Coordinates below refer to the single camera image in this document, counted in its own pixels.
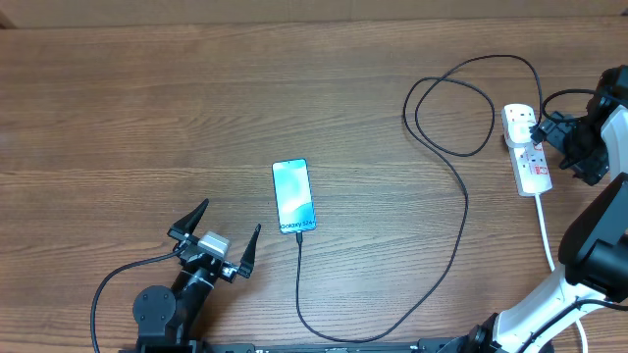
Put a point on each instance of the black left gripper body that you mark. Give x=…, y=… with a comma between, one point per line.
x=225, y=272

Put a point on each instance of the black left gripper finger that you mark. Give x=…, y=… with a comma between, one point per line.
x=247, y=259
x=185, y=226

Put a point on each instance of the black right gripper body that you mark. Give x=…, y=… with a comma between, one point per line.
x=581, y=145

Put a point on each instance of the blue Galaxy smartphone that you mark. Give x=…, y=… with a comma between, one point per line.
x=296, y=212

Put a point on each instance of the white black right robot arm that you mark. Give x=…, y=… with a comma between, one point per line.
x=592, y=256

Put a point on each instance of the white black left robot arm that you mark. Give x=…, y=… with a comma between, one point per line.
x=165, y=315

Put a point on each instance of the white charger plug adapter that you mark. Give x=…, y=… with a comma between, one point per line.
x=518, y=133

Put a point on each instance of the white power strip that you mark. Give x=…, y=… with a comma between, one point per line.
x=529, y=163

